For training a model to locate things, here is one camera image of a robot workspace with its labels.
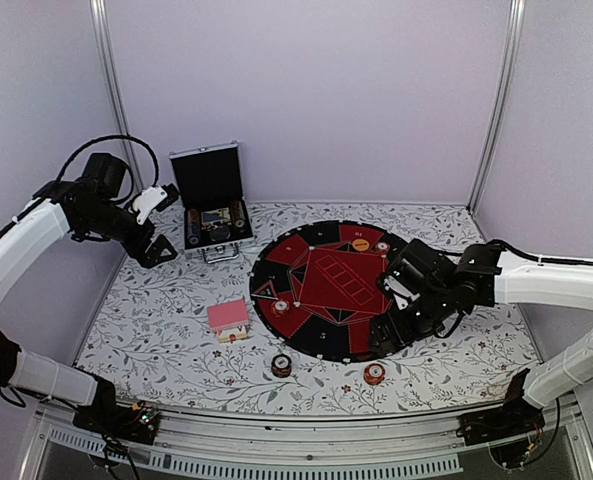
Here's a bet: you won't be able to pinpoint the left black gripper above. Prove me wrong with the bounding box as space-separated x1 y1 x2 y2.
80 199 179 268

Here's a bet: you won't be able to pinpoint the aluminium poker case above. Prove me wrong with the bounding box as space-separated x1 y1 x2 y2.
169 141 254 264

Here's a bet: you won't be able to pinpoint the red playing card deck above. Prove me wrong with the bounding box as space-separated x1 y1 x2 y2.
207 299 249 333

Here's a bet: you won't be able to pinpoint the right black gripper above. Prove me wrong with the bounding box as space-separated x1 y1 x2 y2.
367 286 455 356

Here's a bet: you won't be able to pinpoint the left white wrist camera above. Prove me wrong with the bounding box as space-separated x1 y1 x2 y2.
127 184 179 225

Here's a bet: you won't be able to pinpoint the black dealer button in case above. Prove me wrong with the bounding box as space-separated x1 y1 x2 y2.
209 225 232 243

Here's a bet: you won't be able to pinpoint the round red black poker mat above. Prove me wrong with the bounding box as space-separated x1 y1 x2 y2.
249 221 408 363

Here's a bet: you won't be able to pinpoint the orange chip stack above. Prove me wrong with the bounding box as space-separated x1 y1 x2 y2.
363 363 385 386

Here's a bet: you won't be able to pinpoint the dark red chip stack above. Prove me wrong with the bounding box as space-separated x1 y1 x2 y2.
271 354 292 378

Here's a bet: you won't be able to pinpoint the playing card box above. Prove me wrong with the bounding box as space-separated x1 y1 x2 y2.
217 325 249 343

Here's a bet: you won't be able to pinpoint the front aluminium rail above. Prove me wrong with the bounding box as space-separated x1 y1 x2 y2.
19 395 593 479

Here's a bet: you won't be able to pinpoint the triangular all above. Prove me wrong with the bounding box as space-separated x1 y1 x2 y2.
250 280 278 301

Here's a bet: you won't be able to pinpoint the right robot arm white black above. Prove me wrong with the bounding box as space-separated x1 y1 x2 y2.
368 239 593 444

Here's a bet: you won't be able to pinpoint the orange chips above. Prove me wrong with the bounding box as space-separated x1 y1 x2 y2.
375 242 390 254
271 300 290 317

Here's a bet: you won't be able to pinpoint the floral white table cloth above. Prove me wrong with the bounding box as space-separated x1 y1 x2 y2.
77 203 539 416

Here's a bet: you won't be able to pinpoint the blue card deck in case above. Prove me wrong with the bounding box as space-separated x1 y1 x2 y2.
201 208 231 225

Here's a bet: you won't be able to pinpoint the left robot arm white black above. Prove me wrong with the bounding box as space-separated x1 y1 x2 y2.
0 153 179 434

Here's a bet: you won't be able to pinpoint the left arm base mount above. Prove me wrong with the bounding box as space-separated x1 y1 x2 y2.
73 402 161 445

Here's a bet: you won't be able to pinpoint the left aluminium frame post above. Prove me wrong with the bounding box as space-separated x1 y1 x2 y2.
89 0 146 199

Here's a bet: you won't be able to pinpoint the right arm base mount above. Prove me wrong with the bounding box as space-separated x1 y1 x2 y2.
456 406 545 470

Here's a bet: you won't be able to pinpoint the orange big blind button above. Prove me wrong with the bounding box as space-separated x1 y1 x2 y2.
351 238 371 252

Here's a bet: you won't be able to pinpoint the right chip row in case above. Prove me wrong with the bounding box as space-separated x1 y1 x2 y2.
230 200 247 230

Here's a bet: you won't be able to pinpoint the aluminium frame post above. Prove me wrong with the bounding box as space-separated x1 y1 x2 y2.
89 0 146 199
467 0 526 216

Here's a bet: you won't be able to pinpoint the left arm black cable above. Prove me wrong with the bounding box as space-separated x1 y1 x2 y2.
55 134 160 194

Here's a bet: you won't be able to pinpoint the right aluminium frame post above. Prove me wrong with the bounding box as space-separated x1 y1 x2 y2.
467 0 526 216

